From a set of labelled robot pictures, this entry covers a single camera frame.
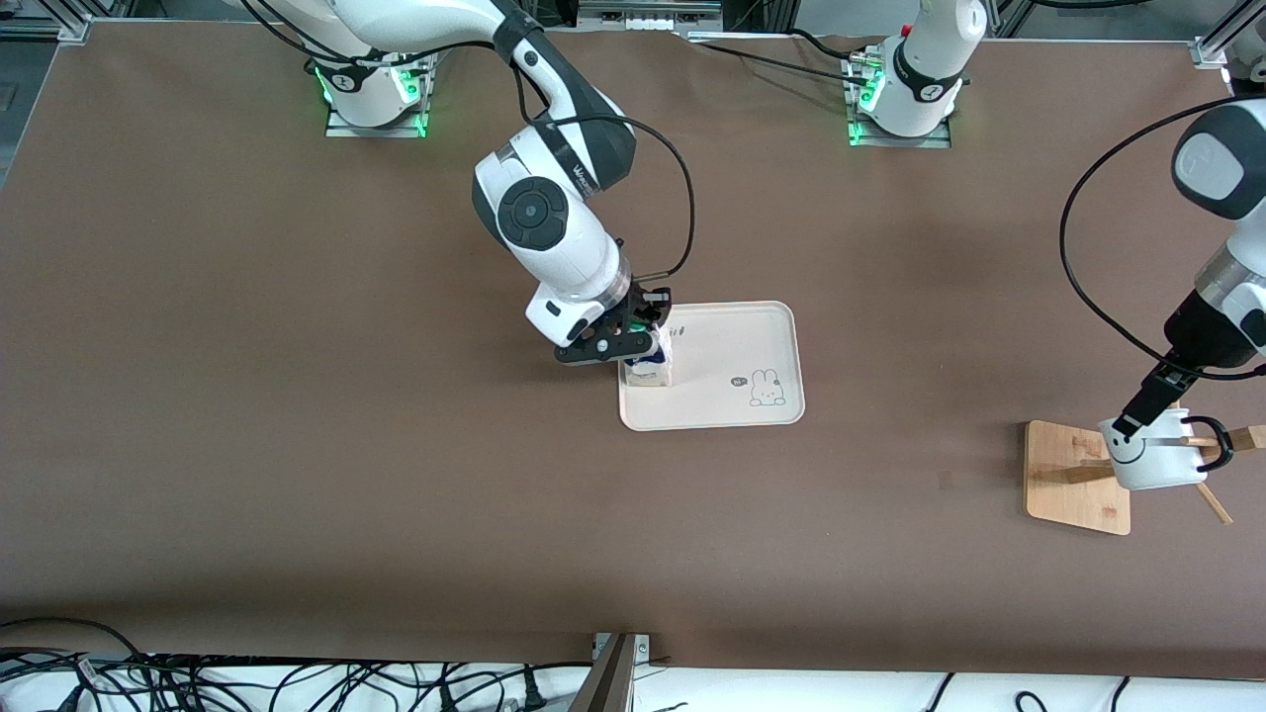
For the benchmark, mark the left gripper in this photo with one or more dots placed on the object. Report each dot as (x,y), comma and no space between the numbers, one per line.
(1206,339)

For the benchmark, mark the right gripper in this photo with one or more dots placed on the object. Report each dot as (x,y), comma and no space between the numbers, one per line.
(648,303)

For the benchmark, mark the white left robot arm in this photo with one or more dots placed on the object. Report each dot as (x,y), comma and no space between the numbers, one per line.
(920,59)

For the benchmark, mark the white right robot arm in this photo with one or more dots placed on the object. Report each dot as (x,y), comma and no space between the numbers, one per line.
(554,218)

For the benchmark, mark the cream tray with bunny print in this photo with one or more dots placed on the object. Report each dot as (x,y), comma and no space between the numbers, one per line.
(732,346)

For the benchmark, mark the wooden mug stand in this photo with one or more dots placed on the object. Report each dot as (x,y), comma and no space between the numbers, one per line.
(1073,494)

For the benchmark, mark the aluminium profile beam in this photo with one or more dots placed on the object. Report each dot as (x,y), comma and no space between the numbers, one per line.
(613,682)

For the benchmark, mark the grey network switch box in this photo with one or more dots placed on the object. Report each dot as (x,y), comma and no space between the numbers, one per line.
(648,15)

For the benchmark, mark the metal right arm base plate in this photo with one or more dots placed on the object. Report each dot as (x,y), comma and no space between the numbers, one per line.
(376,131)

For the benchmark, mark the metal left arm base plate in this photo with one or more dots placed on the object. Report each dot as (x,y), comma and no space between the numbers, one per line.
(900,141)

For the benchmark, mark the aluminium frame corner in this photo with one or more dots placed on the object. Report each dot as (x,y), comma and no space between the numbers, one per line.
(1221,40)
(59,25)

